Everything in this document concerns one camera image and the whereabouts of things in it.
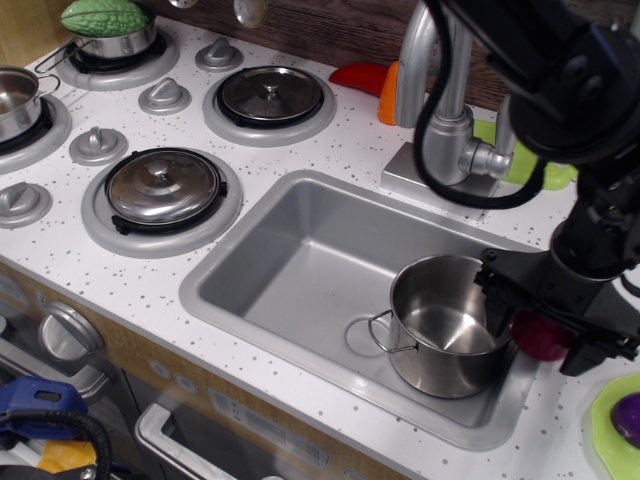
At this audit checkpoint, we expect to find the grey rear left burner ring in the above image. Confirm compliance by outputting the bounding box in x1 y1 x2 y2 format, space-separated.
52 28 180 92

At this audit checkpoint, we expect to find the grey stove knob top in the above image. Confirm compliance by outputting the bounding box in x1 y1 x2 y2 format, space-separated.
195 37 244 73

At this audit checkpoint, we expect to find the orange toy carrot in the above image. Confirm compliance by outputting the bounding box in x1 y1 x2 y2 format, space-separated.
377 61 399 125

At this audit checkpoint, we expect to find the dark red toy sweet potato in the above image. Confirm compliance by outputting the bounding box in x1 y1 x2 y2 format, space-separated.
510 310 576 361

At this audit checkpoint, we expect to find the green toy bitter gourd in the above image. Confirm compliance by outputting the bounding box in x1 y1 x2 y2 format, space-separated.
60 0 150 38

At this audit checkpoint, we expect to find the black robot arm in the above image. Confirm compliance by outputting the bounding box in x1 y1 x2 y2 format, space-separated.
414 1 639 376

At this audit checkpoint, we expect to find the grey toy sink basin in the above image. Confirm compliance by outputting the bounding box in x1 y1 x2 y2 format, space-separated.
179 171 538 450

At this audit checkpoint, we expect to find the grey stove knob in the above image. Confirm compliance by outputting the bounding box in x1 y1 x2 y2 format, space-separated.
195 37 244 73
138 77 192 116
69 127 128 166
1 182 53 229

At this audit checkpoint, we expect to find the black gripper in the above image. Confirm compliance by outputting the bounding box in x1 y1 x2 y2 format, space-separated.
475 248 639 376

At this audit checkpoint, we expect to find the steel pot at left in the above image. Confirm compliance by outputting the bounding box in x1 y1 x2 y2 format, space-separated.
1 65 61 142

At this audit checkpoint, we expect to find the small steel saucepan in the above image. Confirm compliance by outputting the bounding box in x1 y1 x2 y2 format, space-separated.
35 1 157 74

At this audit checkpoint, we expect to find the steel lid on front burner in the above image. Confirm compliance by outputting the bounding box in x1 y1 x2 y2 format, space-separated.
104 148 228 227

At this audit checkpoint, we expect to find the hanging steel spoon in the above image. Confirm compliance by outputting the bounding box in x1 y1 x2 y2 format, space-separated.
234 0 269 29

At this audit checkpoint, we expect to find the steel lid on rear burner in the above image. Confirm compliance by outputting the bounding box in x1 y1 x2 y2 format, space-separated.
216 66 325 124

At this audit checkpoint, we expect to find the grey rear right burner ring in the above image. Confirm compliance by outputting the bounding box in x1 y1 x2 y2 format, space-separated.
202 66 337 148

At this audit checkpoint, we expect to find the light green cutting board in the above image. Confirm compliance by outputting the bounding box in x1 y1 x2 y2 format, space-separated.
473 120 578 191

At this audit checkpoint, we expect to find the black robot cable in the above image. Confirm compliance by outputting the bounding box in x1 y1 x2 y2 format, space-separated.
412 0 551 210

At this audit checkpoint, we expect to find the black braided cable lower left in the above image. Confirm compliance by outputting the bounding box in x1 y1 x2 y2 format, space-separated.
0 409 114 480

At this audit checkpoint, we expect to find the silver oven dial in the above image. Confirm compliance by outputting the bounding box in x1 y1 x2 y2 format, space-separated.
38 301 105 362

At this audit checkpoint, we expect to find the steel pot in sink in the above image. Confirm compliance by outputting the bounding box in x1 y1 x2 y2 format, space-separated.
368 255 511 399

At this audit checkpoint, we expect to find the purple toy eggplant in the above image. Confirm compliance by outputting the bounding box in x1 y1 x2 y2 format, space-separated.
610 392 640 448

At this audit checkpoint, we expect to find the steel lid on burner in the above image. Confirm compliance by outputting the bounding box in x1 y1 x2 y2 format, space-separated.
104 148 228 227
216 66 325 124

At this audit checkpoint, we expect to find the red toy chili pepper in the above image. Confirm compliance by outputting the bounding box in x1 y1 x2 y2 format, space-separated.
329 63 388 97

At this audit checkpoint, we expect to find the grey front right burner ring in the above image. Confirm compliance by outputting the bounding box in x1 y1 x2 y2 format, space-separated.
80 147 244 260

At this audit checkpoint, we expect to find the light green toy plate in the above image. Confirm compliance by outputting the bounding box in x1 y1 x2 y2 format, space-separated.
590 373 639 479

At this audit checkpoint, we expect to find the grey burner ring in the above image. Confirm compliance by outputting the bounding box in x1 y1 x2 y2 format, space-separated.
80 147 244 260
0 93 73 176
202 66 337 148
52 28 180 92

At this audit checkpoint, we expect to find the blue clamp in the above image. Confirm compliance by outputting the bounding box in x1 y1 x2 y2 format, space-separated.
1 376 88 440

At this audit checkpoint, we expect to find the silver oven door handle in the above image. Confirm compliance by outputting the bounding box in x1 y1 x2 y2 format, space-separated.
134 403 235 480

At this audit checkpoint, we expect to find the grey stove knob bottom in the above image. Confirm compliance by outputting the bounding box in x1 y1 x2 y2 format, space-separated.
1 182 53 229

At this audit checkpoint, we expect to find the silver toy faucet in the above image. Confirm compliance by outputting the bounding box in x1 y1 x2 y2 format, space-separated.
395 1 516 210

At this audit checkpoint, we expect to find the hanging steel ladle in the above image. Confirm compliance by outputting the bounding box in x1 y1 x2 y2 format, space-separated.
169 0 198 9

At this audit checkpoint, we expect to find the grey front left burner ring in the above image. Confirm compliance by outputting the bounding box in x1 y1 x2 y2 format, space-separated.
0 93 73 176

